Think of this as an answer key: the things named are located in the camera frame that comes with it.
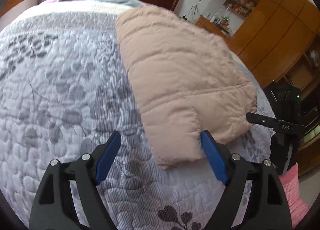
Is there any pink sleeved right forearm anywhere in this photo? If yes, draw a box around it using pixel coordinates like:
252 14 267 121
279 162 309 228

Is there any wall shelf with items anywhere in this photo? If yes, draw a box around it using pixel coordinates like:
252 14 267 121
223 0 258 18

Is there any wooden desk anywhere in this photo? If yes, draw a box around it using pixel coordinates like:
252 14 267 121
195 15 230 43

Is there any wooden wardrobe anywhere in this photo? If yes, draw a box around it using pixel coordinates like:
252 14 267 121
223 0 320 176

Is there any beige quilted down jacket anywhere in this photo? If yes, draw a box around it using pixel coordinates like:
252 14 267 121
115 6 257 169

